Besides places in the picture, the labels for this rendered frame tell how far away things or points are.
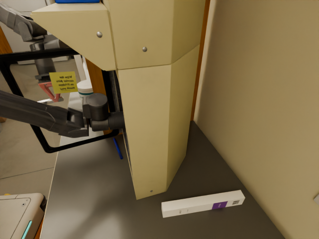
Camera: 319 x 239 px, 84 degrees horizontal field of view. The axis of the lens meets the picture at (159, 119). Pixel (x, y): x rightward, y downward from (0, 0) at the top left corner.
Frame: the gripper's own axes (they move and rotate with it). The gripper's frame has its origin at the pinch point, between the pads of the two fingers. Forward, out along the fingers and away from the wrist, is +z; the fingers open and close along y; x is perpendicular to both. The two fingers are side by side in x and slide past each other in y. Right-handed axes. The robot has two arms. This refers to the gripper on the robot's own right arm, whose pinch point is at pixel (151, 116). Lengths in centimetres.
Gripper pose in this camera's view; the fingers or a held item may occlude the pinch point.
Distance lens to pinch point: 62.2
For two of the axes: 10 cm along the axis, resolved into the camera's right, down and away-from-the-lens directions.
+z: 9.5, -1.0, 3.0
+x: -0.8, 8.3, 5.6
